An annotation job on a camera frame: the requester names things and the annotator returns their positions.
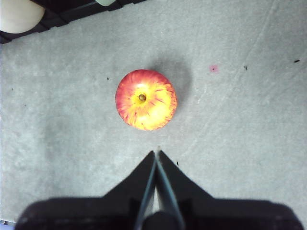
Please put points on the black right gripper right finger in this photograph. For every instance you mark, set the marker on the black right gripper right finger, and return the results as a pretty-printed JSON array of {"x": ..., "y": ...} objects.
[{"x": 216, "y": 210}]

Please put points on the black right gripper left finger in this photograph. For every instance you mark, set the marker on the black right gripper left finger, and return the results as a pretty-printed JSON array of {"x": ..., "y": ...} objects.
[{"x": 115, "y": 206}]

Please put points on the red yellow apple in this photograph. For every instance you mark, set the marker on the red yellow apple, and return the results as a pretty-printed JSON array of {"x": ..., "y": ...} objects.
[{"x": 146, "y": 100}]

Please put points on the black plate rack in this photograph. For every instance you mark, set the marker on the black plate rack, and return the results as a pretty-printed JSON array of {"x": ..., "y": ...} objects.
[{"x": 60, "y": 16}]

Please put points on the green plate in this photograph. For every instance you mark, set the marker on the green plate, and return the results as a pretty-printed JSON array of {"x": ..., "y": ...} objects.
[{"x": 104, "y": 2}]

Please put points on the beige plate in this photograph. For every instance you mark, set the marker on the beige plate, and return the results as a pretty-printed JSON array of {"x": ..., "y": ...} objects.
[{"x": 18, "y": 16}]

